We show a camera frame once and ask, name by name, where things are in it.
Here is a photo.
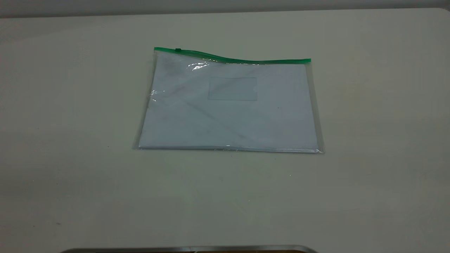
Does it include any clear zip bag green zipper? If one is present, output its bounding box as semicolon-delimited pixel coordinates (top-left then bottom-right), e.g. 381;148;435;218
133;47;324;154

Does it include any metal-edged object at bottom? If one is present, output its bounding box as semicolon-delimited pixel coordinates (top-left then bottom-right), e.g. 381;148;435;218
60;245;319;253

